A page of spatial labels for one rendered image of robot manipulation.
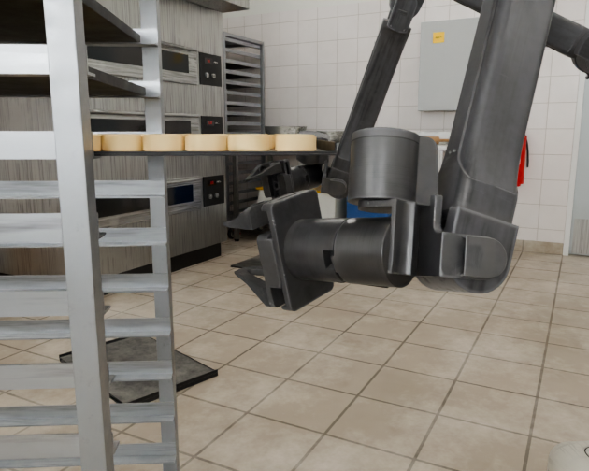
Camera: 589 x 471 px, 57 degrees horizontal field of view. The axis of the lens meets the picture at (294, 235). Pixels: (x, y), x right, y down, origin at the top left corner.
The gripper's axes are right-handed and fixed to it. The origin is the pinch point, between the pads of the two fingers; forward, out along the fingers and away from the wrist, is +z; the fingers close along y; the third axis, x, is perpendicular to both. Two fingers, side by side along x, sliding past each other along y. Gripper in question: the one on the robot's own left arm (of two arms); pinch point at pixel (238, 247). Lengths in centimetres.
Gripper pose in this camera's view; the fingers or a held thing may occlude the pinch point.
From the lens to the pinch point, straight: 57.1
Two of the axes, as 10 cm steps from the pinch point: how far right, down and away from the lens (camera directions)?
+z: -7.4, -0.1, 6.7
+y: 1.9, 9.6, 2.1
